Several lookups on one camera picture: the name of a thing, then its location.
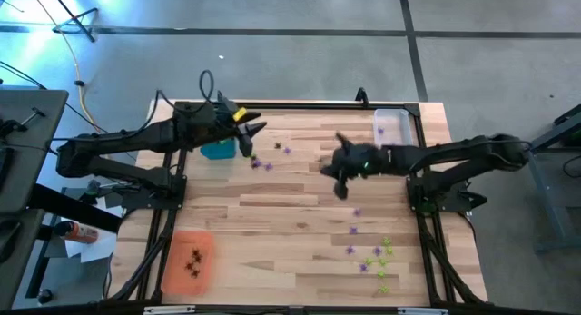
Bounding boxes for black table clamp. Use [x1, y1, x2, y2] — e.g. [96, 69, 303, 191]
[354, 86, 371, 108]

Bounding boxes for grey side table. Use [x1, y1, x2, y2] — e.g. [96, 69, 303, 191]
[0, 88, 70, 310]

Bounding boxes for black tripod stand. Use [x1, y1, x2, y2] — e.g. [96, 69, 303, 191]
[47, 0, 100, 44]

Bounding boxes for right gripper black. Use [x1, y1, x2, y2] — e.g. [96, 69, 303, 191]
[319, 132, 388, 202]

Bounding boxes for orange spray can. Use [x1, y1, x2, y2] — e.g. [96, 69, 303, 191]
[54, 220, 100, 244]

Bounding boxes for black T-handle tool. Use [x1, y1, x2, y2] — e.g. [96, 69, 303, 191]
[20, 106, 46, 128]

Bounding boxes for white paper sheets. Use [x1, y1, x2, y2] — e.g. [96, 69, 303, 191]
[63, 195, 124, 264]

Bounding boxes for orange plastic bin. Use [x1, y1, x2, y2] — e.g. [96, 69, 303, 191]
[160, 227, 217, 294]

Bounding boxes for yellow cable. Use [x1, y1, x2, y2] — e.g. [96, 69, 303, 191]
[26, 0, 102, 137]

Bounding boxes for black handheld tool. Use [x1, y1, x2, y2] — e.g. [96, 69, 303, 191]
[80, 179, 142, 202]

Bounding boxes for black floor cable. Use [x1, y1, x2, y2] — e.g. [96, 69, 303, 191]
[0, 60, 143, 164]

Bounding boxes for black diagonal support bar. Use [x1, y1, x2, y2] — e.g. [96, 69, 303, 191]
[27, 182, 123, 234]

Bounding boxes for teal plastic bin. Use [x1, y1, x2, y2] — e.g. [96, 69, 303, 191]
[199, 137, 238, 161]

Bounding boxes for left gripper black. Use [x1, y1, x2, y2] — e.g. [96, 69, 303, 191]
[211, 94, 269, 159]

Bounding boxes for grey blue workbench frame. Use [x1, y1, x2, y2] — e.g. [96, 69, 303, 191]
[498, 103, 581, 255]

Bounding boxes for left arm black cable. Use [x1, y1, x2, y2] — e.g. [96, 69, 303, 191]
[144, 69, 215, 121]

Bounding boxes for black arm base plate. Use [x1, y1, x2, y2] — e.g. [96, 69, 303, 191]
[406, 174, 476, 214]
[121, 174, 188, 212]

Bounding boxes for clear plastic bin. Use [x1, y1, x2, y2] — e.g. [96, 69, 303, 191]
[372, 108, 414, 148]

